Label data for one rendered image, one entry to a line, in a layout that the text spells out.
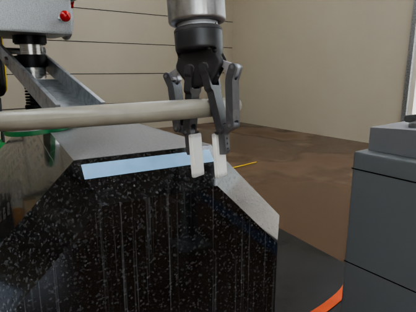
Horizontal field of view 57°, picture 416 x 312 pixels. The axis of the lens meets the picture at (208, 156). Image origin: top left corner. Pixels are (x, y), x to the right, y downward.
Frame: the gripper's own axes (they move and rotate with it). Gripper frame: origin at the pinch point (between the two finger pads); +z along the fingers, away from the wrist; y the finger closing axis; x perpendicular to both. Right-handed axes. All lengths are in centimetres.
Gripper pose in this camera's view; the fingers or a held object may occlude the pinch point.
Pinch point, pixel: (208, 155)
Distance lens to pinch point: 62.2
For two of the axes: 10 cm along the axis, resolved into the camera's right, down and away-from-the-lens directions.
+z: 0.8, 9.9, 1.2
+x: -5.0, 1.4, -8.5
